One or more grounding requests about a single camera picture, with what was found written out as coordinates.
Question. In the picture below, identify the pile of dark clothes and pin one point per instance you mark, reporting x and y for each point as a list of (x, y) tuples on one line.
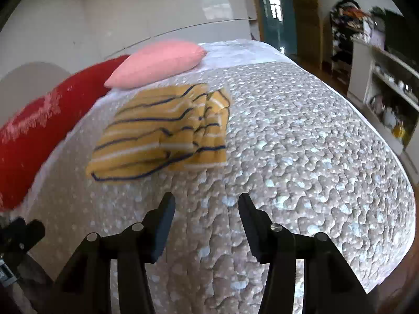
[(345, 19)]

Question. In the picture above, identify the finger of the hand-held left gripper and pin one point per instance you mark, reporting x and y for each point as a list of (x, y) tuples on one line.
[(23, 232)]

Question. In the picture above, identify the grey arched headboard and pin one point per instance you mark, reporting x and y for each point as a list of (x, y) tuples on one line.
[(29, 81)]

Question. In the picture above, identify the teal door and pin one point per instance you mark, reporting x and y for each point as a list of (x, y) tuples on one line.
[(276, 13)]

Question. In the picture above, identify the red patterned pillow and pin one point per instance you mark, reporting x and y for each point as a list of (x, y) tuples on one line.
[(39, 127)]

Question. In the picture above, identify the pink pillow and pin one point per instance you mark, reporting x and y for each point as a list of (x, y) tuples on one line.
[(157, 63)]

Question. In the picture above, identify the wooden door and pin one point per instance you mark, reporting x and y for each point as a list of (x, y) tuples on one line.
[(306, 16)]

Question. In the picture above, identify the yellow striped sweater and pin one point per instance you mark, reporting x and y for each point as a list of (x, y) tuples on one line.
[(157, 130)]

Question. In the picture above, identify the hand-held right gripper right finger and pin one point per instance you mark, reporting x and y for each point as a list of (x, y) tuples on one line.
[(253, 230)]

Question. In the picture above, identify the pale pink bag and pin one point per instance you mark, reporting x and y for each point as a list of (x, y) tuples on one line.
[(374, 34)]

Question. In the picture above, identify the white shelf unit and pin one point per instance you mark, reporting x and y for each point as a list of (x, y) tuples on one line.
[(363, 72)]

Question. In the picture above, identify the white teapot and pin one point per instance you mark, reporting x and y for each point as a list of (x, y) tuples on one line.
[(389, 117)]

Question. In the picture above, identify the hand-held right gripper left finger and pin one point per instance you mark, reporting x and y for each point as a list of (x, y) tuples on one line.
[(163, 227)]

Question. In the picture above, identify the white bed sheet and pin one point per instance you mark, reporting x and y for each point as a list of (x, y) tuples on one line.
[(239, 52)]

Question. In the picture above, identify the grey patterned quilt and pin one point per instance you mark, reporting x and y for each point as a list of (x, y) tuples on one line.
[(294, 153)]

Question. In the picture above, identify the yellow bottle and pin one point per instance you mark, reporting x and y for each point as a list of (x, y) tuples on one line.
[(399, 131)]

